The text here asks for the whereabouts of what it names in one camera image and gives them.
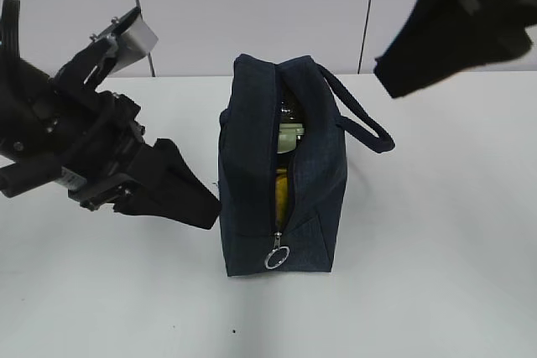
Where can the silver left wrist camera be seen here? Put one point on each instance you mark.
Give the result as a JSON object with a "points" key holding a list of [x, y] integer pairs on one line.
{"points": [[130, 37]]}

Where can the yellow squash toy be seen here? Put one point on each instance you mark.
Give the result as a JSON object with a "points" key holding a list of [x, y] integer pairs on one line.
{"points": [[281, 197]]}

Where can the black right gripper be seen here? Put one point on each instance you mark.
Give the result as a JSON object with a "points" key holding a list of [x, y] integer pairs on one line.
{"points": [[443, 37]]}

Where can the dark blue fabric bag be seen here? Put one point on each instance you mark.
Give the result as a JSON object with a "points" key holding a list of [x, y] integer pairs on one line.
{"points": [[264, 95]]}

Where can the green lid glass lunchbox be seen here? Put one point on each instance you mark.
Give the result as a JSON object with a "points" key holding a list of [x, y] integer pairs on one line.
{"points": [[290, 134]]}

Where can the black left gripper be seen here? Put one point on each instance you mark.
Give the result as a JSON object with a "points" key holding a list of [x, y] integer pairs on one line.
{"points": [[87, 137]]}

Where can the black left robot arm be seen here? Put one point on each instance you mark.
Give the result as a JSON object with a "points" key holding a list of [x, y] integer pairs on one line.
{"points": [[19, 126]]}

